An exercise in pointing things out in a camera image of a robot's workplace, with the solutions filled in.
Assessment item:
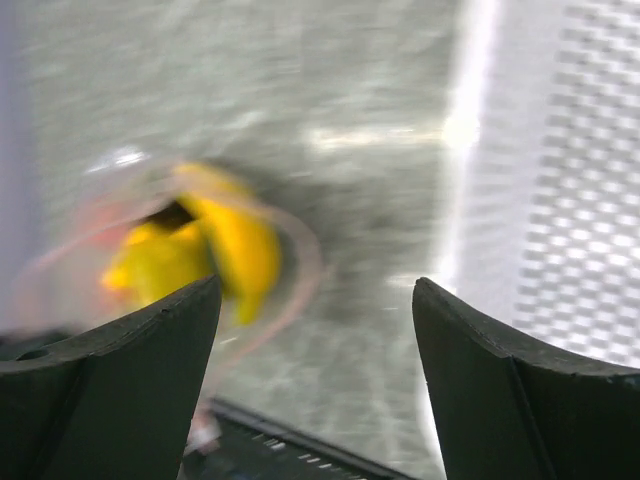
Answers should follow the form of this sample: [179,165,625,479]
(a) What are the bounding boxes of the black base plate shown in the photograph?
[179,399,409,480]

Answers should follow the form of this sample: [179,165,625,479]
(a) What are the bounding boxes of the clear zip top bag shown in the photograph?
[10,146,323,452]

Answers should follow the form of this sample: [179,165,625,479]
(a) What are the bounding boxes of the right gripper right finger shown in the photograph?
[412,278,639,479]

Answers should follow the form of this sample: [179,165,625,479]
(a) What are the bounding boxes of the yellow banana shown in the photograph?
[172,163,282,326]

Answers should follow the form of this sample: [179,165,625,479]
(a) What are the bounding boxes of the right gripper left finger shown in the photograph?
[1,276,221,479]

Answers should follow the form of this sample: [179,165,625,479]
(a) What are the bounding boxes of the yellow star fruit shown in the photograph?
[101,221,216,309]

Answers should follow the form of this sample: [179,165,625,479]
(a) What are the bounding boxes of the white perforated plastic basket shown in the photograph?
[441,0,639,367]

